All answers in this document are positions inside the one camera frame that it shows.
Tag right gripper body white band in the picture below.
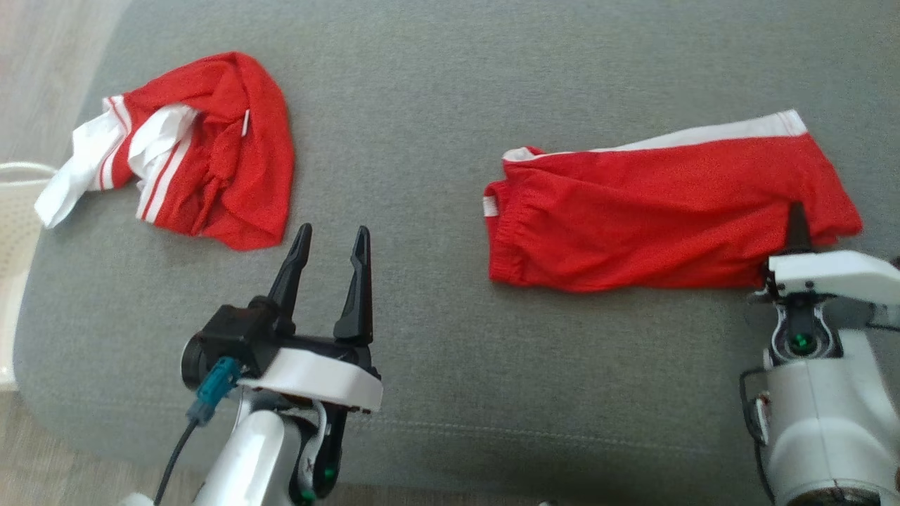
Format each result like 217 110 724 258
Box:
755 249 900 364

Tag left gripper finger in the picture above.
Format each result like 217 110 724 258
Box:
333 225 374 346
267 223 314 336

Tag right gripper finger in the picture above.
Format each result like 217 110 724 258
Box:
785 202 815 256

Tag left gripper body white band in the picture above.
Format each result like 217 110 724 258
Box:
239 333 385 504

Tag red basketball jersey white sleeves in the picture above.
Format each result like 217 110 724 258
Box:
34 51 296 252

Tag red shorts white side stripe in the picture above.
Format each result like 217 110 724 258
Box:
483 109 864 293

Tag grey fabric sofa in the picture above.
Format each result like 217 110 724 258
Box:
13 0 900 506

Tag cream perforated laundry basket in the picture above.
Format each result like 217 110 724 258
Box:
0 162 57 391

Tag left camera cable teal connector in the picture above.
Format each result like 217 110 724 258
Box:
153 357 243 506

